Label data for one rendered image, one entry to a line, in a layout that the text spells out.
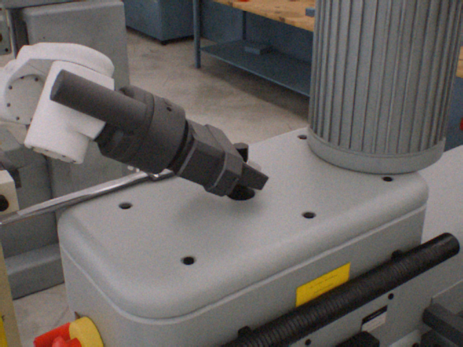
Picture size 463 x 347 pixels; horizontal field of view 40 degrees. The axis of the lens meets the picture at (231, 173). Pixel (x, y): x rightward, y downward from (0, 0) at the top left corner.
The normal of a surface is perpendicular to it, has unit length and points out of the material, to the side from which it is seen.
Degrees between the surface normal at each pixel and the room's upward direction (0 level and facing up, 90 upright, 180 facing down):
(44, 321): 0
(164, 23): 90
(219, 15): 90
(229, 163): 52
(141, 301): 63
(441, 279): 90
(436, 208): 0
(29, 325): 0
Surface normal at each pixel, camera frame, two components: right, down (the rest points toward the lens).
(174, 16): 0.59, 0.37
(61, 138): 0.36, -0.06
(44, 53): -0.52, -0.29
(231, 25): -0.81, 0.27
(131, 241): 0.00, -0.89
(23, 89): 0.80, 0.14
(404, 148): 0.19, 0.45
